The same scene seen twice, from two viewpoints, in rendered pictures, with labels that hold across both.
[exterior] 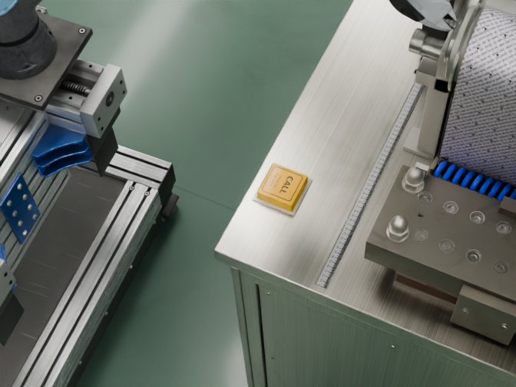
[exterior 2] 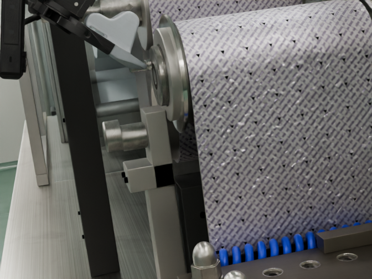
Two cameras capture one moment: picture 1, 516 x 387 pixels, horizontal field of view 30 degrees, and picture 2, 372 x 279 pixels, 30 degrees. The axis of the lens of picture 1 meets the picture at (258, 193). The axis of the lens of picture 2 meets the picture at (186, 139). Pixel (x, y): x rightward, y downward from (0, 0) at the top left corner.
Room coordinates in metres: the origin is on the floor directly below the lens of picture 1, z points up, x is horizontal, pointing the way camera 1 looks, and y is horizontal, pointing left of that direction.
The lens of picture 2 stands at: (0.23, 0.21, 1.35)
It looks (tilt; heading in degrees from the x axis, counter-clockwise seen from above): 12 degrees down; 321
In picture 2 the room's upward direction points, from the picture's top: 7 degrees counter-clockwise
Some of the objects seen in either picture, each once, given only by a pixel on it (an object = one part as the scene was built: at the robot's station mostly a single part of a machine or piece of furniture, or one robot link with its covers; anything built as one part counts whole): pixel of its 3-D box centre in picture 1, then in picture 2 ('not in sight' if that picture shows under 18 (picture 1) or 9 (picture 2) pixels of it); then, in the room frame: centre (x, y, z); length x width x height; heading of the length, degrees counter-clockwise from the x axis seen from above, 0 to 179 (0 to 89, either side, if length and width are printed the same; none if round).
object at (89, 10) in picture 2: not in sight; (81, 13); (1.16, -0.38, 1.33); 0.06 x 0.03 x 0.03; 61
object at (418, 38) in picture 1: (418, 41); (112, 135); (0.97, -0.28, 1.18); 0.04 x 0.02 x 0.04; 151
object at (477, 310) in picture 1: (485, 316); not in sight; (0.58, -0.35, 0.96); 0.10 x 0.03 x 0.11; 61
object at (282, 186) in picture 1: (282, 186); not in sight; (0.88, -0.04, 0.91); 0.07 x 0.07 x 0.02; 61
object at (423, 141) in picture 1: (431, 95); (154, 223); (0.95, -0.31, 1.05); 0.06 x 0.05 x 0.31; 61
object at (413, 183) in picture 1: (414, 176); (205, 261); (0.79, -0.26, 1.05); 0.04 x 0.04 x 0.04
